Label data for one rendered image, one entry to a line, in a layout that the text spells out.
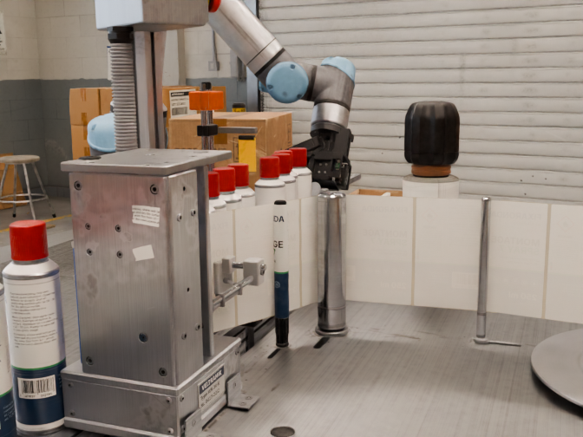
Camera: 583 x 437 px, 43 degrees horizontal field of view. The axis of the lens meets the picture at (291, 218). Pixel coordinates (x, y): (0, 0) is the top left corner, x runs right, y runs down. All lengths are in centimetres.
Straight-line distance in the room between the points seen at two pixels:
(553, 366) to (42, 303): 56
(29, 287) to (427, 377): 44
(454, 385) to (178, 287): 34
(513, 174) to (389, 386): 464
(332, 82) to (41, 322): 93
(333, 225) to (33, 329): 40
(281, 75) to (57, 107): 660
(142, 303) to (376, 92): 509
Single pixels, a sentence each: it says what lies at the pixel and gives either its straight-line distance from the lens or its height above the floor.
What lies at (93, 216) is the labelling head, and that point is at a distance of 69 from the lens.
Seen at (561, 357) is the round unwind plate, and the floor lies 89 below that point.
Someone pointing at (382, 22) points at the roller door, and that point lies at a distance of 569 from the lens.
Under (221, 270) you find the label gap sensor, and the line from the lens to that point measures 86.
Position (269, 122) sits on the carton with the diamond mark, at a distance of 175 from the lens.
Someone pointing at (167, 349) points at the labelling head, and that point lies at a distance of 68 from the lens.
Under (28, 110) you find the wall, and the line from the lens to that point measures 792.
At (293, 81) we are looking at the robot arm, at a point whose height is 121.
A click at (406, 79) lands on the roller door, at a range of 561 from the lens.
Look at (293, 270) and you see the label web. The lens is 95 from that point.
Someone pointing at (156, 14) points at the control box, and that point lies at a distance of 100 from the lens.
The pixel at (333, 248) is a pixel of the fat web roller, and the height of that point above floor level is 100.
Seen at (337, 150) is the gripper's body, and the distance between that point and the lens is 145.
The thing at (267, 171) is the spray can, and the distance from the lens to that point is 122.
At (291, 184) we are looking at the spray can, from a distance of 127.
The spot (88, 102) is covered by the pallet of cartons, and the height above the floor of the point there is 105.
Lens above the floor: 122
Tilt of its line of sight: 11 degrees down
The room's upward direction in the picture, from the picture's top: 1 degrees counter-clockwise
